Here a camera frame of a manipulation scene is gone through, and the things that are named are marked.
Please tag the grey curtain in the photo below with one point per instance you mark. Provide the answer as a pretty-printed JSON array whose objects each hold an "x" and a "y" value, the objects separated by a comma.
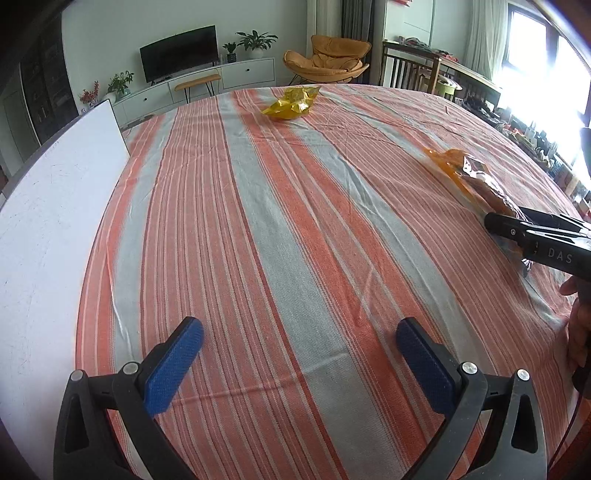
[{"x": 358, "y": 18}]

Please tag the black television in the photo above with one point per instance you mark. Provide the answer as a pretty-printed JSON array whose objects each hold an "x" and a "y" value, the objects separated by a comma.
[{"x": 180, "y": 53}]

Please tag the cluttered wooden side table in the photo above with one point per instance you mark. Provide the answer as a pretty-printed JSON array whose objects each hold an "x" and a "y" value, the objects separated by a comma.
[{"x": 471, "y": 78}]

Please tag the dark wooden chair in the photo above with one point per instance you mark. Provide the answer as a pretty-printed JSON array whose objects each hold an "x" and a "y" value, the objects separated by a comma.
[{"x": 408, "y": 69}]

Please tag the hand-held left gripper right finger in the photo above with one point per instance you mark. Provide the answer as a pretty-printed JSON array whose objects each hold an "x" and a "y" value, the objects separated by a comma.
[{"x": 427, "y": 369}]

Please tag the orange lounge chair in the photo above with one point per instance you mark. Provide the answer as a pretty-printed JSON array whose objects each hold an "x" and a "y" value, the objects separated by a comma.
[{"x": 328, "y": 60}]

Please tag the large plant in white pot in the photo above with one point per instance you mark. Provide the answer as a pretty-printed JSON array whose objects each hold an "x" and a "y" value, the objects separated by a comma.
[{"x": 256, "y": 44}]

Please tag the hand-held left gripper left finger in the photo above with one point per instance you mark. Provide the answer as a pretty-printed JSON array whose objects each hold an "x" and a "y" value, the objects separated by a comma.
[{"x": 173, "y": 364}]

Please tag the dark display cabinet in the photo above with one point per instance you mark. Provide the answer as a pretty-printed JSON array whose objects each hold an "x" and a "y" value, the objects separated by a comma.
[{"x": 48, "y": 87}]

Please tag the white board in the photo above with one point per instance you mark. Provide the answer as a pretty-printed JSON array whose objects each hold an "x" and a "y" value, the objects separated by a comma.
[{"x": 51, "y": 207}]

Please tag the red flower plant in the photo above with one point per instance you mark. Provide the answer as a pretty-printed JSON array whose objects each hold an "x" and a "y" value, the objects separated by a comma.
[{"x": 90, "y": 96}]

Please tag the orange grey striped tablecloth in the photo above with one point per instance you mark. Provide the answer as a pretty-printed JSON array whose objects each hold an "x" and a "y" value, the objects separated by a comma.
[{"x": 286, "y": 230}]

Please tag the person's right hand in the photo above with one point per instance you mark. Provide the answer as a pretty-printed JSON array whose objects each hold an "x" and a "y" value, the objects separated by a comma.
[{"x": 582, "y": 323}]

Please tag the wooden bench stool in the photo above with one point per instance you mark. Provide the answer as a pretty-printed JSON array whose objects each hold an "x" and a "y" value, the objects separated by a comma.
[{"x": 197, "y": 82}]

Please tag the red wall decoration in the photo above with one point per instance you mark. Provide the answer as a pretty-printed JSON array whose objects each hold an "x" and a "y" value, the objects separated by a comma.
[{"x": 404, "y": 2}]

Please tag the small plant in dark pot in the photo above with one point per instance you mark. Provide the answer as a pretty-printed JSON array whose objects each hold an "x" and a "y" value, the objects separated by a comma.
[{"x": 231, "y": 51}]

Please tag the white TV cabinet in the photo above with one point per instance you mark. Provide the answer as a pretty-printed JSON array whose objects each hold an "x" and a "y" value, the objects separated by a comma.
[{"x": 244, "y": 71}]

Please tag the white sheer curtain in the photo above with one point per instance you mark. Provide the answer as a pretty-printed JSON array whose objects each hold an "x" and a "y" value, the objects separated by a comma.
[{"x": 487, "y": 32}]

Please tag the yellow-edged clear sausage packet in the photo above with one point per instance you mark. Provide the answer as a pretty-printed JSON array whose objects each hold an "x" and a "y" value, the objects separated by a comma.
[{"x": 471, "y": 173}]

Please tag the yellow foil snack packet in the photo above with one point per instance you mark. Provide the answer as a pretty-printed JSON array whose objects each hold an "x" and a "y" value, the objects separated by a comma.
[{"x": 291, "y": 106}]

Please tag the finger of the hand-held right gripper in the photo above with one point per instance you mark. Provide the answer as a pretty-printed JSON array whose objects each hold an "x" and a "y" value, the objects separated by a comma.
[
  {"x": 508, "y": 226},
  {"x": 563, "y": 222}
]

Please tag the bushy green potted plant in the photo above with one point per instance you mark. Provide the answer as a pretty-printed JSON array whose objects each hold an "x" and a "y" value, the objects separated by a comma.
[{"x": 121, "y": 84}]

